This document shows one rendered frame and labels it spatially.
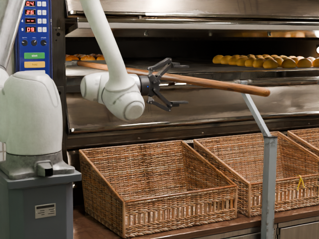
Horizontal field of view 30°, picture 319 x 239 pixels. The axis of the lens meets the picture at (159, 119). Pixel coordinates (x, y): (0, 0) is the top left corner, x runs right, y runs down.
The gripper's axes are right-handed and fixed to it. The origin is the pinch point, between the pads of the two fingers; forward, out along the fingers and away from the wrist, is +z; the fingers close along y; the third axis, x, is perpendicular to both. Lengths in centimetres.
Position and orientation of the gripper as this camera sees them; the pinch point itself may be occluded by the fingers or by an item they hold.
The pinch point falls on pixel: (184, 84)
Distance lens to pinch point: 227.6
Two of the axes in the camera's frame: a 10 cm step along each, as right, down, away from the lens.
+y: -0.1, 9.9, 1.4
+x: 4.8, 1.3, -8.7
